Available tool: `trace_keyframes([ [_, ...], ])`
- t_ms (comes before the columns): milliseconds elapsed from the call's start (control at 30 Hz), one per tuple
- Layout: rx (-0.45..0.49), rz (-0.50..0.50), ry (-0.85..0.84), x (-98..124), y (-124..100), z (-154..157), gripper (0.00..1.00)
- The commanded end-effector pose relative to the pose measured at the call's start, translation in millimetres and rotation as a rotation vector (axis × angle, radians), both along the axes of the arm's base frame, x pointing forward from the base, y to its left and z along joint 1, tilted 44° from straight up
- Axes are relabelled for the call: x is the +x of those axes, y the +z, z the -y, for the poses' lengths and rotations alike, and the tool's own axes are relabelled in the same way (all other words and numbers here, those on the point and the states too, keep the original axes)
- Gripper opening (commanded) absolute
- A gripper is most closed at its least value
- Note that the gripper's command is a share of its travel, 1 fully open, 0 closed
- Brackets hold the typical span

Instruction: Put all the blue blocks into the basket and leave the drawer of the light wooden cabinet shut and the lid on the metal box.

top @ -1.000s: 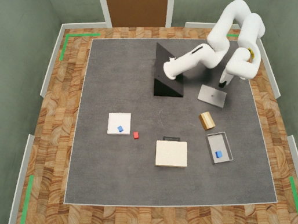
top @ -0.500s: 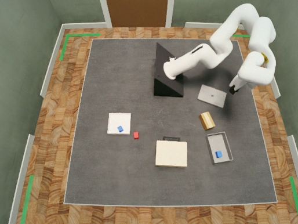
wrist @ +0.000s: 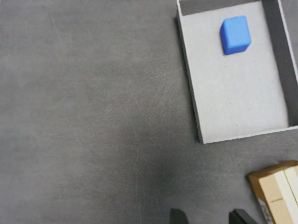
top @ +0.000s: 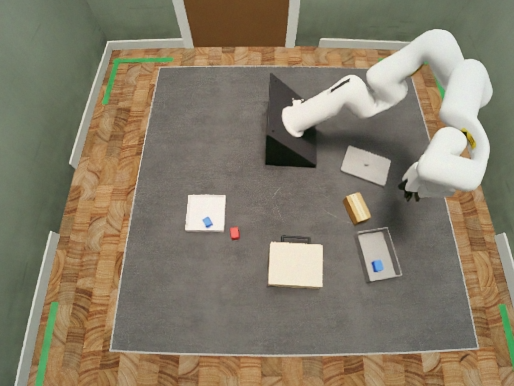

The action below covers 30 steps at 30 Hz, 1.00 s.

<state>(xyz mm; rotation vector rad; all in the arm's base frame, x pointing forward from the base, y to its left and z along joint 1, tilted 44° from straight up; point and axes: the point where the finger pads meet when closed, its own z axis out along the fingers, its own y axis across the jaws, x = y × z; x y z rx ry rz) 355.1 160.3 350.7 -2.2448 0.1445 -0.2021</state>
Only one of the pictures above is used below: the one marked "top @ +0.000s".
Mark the small blue block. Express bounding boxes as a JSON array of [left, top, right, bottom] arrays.
[[371, 260, 384, 272], [202, 216, 213, 229]]

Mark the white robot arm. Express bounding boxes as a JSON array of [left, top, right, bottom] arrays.
[[282, 29, 492, 197]]

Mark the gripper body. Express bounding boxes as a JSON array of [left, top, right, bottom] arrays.
[[403, 162, 425, 192]]

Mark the brown cardboard box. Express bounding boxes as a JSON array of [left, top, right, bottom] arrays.
[[343, 192, 371, 226]]

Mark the small red block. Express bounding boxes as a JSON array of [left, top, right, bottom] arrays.
[[230, 227, 240, 240]]

